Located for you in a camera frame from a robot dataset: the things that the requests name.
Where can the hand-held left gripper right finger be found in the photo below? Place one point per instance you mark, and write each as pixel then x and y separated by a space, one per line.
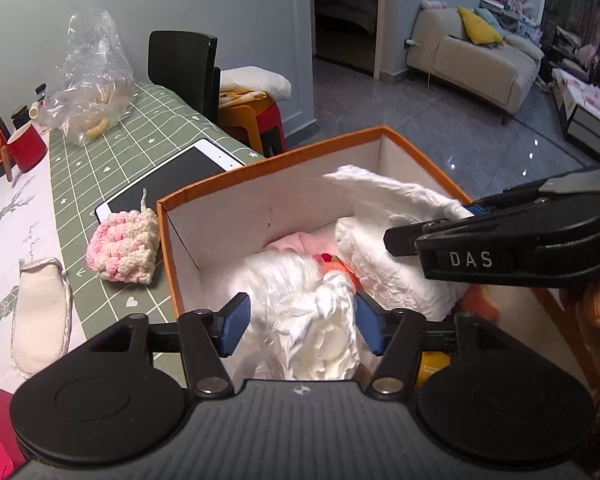
pixel 370 327

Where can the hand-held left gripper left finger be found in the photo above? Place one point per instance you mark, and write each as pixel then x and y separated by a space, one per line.
pixel 232 322

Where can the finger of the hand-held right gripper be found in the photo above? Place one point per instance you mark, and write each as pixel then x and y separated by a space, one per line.
pixel 477 208
pixel 520 250

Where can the plastic wrap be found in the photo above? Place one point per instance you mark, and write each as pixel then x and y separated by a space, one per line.
pixel 300 310

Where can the white crinkled plastic bag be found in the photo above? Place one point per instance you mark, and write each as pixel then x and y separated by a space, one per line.
pixel 405 260

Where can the orange storage box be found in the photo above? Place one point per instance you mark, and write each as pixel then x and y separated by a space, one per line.
pixel 220 230

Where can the pink cloth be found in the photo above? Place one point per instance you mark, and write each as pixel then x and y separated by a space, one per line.
pixel 300 242

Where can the yellow item in box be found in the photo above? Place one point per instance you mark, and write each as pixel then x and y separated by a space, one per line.
pixel 432 367

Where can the low white cabinet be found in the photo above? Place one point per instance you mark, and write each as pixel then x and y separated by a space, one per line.
pixel 587 105

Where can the pink white crochet pouch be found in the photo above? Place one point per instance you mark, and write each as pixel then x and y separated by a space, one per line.
pixel 125 245

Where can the beige sofa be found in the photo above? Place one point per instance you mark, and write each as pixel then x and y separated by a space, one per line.
pixel 470 70

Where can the tablet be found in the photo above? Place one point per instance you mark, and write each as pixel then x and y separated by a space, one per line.
pixel 180 175

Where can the yellow pillow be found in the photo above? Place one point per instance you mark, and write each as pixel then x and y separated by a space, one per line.
pixel 480 27

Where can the light blue pillow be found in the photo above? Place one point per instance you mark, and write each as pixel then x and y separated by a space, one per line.
pixel 497 19

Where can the beige bath mitt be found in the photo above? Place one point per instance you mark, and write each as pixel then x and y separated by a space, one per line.
pixel 37 315

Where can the orange and red stools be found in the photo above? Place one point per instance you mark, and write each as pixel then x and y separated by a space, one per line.
pixel 267 125

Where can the green checked tablecloth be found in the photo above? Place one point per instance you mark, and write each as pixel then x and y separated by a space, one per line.
pixel 80 170

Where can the white printed table runner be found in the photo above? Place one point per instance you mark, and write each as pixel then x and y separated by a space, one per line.
pixel 0 260

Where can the white fluffy cushion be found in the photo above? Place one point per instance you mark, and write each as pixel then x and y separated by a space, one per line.
pixel 255 82

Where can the black chair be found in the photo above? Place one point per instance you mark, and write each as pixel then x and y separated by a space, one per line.
pixel 180 70

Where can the red mug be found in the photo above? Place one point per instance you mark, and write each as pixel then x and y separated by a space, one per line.
pixel 27 147

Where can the wooden stick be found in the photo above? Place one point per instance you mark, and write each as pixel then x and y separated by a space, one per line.
pixel 6 165

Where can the clear plastic bag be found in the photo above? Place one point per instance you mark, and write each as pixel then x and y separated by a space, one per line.
pixel 90 75

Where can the dark glass jar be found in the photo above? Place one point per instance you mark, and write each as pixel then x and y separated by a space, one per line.
pixel 21 116

